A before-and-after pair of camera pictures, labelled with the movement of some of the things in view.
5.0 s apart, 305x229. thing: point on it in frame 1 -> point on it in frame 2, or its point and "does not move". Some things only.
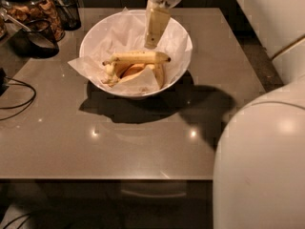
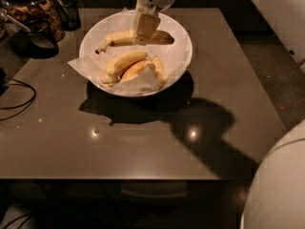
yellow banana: x=137 y=57 -> x=128 y=38
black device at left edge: x=3 y=86 does not move
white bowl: x=115 y=59 does not move
